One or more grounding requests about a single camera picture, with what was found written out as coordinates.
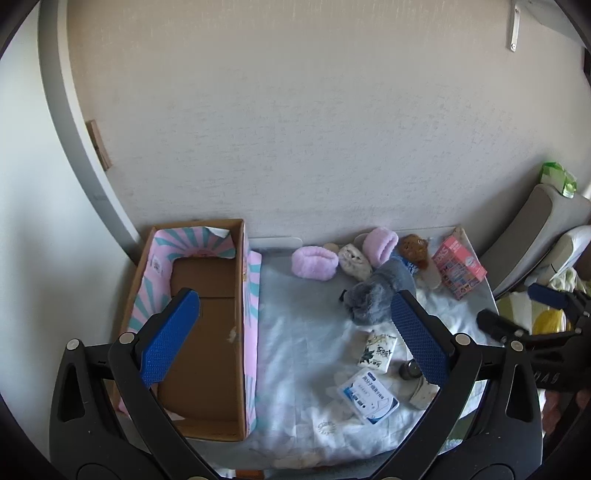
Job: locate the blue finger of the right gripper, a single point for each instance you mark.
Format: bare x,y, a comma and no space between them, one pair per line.
497,327
554,299

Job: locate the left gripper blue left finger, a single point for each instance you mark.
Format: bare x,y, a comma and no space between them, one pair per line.
162,336

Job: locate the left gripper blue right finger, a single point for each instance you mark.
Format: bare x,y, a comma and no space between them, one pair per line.
415,326

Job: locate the black round lens cap jar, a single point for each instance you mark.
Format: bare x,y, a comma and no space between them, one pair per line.
410,370

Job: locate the white tissue packet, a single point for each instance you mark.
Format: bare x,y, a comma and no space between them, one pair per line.
378,351

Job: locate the pink building block box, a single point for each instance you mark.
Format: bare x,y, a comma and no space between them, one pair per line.
460,269

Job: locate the grey fluffy plush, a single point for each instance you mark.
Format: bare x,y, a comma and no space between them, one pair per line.
369,302

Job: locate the brown plush bear toy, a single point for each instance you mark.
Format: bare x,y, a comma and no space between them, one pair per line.
415,249

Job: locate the pink fluffy slipper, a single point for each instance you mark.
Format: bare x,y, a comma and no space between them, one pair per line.
379,245

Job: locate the cream spotted plush toy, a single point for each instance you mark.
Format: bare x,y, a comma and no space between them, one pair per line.
354,263

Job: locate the pink fluffy headband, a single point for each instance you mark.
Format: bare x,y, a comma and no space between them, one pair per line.
314,263

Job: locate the beige round lid jar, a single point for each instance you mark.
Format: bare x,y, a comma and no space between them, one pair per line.
332,247

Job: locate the yellow green bedding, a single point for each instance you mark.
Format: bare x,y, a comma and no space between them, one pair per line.
536,317

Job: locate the grey chair backrest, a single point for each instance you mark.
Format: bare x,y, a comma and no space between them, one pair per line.
545,216

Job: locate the green tissue pack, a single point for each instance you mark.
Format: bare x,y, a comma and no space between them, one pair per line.
554,174

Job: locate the wooden wall block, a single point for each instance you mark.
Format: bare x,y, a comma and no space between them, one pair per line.
98,145

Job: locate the white wall bracket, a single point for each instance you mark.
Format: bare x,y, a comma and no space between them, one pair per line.
514,24

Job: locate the grey door frame strip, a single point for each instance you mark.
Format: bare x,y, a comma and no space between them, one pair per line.
58,81

